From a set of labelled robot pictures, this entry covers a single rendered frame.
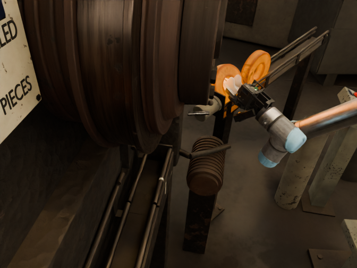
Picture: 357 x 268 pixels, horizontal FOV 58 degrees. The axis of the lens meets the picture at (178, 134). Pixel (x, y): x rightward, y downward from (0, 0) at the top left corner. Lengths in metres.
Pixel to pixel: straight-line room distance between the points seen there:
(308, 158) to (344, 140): 0.17
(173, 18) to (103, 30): 0.09
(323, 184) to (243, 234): 0.46
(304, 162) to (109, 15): 1.29
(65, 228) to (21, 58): 0.26
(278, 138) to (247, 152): 0.94
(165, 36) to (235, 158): 1.60
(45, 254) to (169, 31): 0.35
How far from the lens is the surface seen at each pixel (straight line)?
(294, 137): 1.07
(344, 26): 2.75
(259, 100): 1.11
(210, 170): 1.10
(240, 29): 3.41
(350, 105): 1.11
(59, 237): 0.54
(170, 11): 0.41
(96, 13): 0.37
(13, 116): 0.42
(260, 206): 1.75
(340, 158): 1.63
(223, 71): 1.19
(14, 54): 0.41
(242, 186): 1.81
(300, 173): 1.59
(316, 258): 1.64
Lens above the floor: 1.31
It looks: 39 degrees down
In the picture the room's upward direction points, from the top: 4 degrees clockwise
